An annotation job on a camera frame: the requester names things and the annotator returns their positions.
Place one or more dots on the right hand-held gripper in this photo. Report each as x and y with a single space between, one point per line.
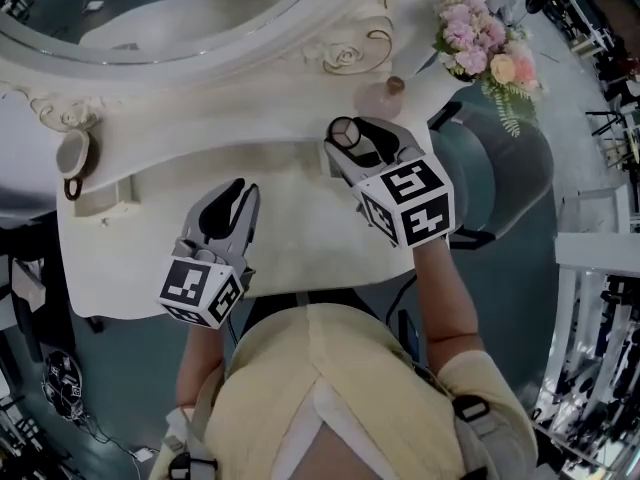
415 208

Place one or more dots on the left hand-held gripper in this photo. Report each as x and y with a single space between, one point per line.
187 283

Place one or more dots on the round black three-section container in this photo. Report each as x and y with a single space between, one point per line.
344 133

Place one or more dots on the small white drawer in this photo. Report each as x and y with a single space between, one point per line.
100 205
331 165

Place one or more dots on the pink round perfume bottle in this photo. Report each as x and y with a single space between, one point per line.
375 100

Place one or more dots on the white dressing table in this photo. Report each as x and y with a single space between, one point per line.
300 218

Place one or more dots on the person's left forearm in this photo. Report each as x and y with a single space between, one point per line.
197 363

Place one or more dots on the person's right forearm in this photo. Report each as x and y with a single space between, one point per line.
440 293

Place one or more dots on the teal upholstered chair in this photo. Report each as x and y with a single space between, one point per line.
510 168

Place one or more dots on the pink flower bouquet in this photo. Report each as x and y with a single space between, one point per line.
475 33

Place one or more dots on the brown and white mug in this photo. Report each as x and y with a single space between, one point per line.
70 153

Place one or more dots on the person's yellow top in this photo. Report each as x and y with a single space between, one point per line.
310 378

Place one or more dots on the black office chair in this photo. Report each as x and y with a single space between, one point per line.
50 278

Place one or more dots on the grey flat box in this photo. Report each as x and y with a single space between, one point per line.
27 288

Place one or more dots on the person's white undershirt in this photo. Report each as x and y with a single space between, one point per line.
320 428

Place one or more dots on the black and white gear bundle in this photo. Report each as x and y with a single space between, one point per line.
62 385

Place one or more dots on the white display shelf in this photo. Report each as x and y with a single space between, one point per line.
585 248

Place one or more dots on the oval white-framed mirror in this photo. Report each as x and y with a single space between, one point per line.
150 8

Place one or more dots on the white power adapter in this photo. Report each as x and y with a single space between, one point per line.
145 453

